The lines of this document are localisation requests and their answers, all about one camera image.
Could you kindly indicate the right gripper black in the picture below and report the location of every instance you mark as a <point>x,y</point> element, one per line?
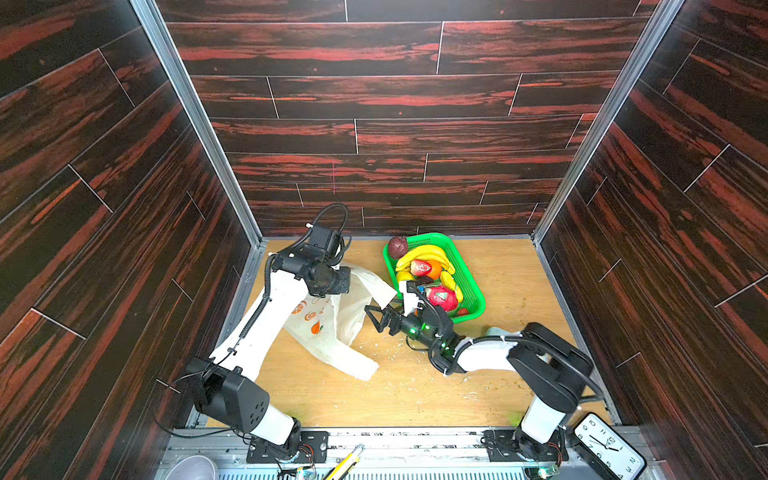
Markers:
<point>396,320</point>

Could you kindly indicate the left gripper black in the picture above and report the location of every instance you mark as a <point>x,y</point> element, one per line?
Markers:
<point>339,282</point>

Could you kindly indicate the white plastic bag orange print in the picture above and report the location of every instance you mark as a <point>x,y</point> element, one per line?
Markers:
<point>326,327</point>

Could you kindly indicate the pink dragon fruit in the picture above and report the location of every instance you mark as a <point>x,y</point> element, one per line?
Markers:
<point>440,296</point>

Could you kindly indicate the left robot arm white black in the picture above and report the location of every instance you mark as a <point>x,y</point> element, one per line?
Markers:
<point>223,385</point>

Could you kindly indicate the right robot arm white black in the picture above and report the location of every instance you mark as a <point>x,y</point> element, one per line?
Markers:
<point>558,374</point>

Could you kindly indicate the red strawberry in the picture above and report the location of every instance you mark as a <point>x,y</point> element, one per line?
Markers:
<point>420,268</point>

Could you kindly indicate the orange tangerine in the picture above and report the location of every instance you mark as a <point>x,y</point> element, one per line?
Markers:
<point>436,269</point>

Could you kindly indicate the small yellow banana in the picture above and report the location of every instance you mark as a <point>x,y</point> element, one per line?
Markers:
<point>449,282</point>

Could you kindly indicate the purple passion fruit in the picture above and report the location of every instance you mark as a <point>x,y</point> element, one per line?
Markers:
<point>397,247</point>

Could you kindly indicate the yellow banana bunch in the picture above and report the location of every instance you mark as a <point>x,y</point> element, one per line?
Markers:
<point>426,252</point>

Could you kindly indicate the green plastic basket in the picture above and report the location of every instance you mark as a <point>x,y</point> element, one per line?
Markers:
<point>474,300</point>

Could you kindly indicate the pale blue object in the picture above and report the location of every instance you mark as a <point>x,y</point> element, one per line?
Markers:
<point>497,332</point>

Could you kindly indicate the yellow utility knife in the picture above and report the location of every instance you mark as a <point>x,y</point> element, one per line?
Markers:
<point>346,464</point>

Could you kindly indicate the white bowl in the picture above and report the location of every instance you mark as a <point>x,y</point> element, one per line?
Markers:
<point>197,467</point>

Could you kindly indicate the black white clock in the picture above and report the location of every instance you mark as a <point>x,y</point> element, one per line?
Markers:
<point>609,454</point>

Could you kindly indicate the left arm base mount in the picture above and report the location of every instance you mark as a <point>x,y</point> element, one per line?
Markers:
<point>304,447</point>

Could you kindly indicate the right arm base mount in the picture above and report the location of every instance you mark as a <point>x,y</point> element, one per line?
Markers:
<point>508,445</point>

